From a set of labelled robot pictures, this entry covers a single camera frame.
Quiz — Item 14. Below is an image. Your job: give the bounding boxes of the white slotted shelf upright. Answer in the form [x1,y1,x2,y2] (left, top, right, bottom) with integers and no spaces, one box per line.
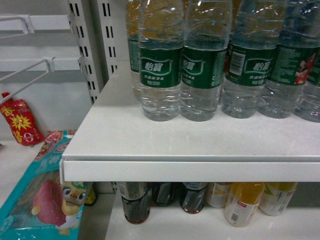
[69,0,129,103]

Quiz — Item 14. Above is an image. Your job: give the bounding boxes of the pale drink bottle below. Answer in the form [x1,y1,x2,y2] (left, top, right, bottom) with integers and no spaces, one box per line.
[258,182,298,216]

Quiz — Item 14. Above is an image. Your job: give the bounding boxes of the water bottle front left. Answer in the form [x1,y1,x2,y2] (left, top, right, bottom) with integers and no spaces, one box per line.
[138,0,184,122]

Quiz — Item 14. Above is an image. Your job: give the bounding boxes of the red snack packet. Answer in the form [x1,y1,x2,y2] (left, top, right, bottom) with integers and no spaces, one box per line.
[0,98,45,146]

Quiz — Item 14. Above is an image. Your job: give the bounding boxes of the dark drink bottle right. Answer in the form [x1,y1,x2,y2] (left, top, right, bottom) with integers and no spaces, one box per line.
[179,182,208,214]

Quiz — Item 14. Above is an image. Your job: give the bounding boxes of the teal snack bag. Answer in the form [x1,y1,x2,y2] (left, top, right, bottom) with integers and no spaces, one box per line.
[0,130,88,240]

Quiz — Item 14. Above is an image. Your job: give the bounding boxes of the white wire hook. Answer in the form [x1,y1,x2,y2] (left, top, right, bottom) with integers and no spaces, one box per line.
[0,56,56,104]

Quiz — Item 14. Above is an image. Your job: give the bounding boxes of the white upper drink shelf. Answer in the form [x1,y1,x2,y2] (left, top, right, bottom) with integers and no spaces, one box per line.
[105,182,320,240]

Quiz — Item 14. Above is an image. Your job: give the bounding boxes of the dark drink bottle left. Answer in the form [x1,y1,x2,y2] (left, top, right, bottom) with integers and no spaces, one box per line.
[118,181,150,225]

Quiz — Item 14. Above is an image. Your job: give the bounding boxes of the water bottle right edge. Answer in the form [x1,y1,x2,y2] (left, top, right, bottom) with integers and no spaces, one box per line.
[293,73,320,123]

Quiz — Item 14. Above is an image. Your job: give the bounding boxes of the yellow drink bottle below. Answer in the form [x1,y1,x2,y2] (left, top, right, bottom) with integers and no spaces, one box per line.
[224,182,266,228]

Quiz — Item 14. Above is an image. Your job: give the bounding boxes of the water bottle red figure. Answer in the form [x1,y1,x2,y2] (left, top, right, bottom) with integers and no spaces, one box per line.
[257,0,320,119]

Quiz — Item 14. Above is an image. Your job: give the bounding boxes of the dark drink bottle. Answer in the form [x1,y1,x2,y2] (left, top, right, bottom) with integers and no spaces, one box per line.
[179,182,208,214]
[118,181,150,225]

